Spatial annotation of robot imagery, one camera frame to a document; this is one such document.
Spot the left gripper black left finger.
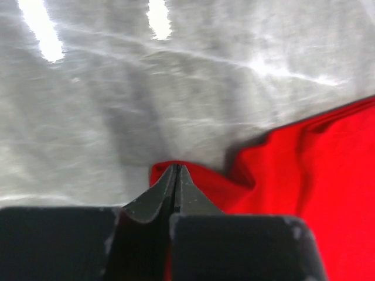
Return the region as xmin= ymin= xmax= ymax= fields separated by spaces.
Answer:
xmin=123 ymin=165 xmax=177 ymax=224

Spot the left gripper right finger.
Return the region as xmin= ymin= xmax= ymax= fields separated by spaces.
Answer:
xmin=174 ymin=165 xmax=223 ymax=215

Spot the bright red t-shirt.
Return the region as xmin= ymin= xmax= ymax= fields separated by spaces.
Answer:
xmin=149 ymin=95 xmax=375 ymax=281

